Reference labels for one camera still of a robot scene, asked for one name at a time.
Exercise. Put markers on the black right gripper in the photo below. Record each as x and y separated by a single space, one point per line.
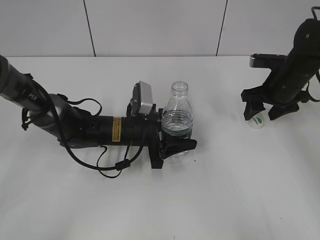
283 104

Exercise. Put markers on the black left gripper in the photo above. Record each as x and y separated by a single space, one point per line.
143 131

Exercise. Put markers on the white green bottle cap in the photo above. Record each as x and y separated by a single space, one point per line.
257 121

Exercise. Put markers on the clear Cestbon water bottle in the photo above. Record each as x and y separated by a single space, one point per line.
177 116

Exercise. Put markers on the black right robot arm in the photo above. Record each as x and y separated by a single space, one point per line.
289 74

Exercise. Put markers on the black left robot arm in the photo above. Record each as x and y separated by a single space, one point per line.
76 128

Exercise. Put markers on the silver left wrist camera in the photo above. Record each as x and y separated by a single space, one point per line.
142 99

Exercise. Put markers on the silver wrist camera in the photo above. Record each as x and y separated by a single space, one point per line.
142 99
266 61

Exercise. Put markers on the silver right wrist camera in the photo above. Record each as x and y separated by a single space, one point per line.
266 61

